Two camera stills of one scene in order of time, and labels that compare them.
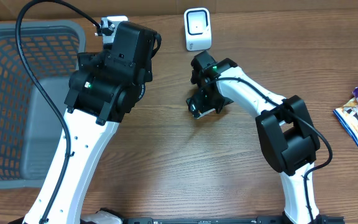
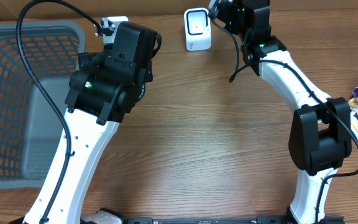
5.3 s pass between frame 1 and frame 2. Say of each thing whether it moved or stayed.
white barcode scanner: stayed
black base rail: stayed
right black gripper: moved
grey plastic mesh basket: stayed
